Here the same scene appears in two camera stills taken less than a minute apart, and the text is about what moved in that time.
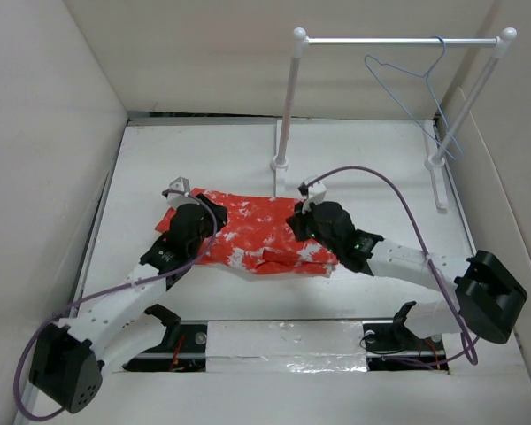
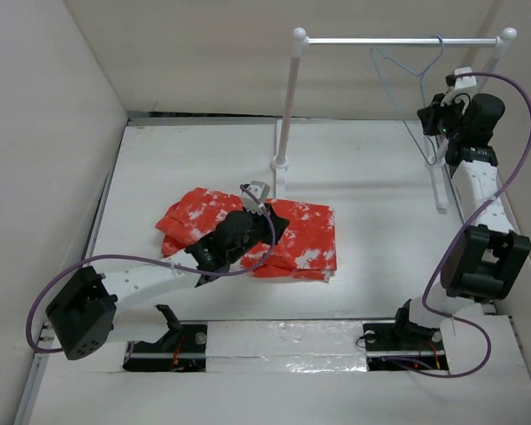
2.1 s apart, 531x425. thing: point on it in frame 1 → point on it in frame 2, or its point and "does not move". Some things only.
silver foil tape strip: (295, 346) does not move
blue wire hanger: (414, 93) → (422, 77)
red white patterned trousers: (257, 236) does not move
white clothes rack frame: (435, 158) does not move
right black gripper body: (306, 228) → (446, 120)
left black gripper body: (206, 227) → (260, 232)
